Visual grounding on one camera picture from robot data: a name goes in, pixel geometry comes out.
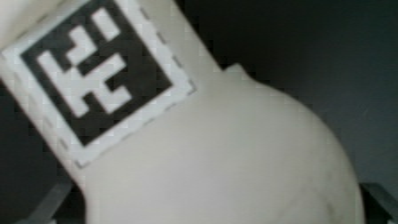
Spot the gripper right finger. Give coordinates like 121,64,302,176
361,183,398,224

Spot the white lamp bulb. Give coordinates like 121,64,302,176
0,0,364,224

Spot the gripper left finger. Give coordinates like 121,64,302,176
13,181,80,224

